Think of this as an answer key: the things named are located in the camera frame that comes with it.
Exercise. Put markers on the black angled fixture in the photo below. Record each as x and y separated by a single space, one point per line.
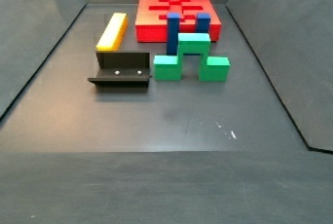
121 68

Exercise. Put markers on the red slotted board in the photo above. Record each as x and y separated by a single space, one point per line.
151 18

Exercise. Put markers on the green stepped arch block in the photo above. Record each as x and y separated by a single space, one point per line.
192 44

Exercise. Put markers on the yellow bar block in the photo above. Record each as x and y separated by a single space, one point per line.
112 34

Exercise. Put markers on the blue U-shaped block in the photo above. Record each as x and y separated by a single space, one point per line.
172 18

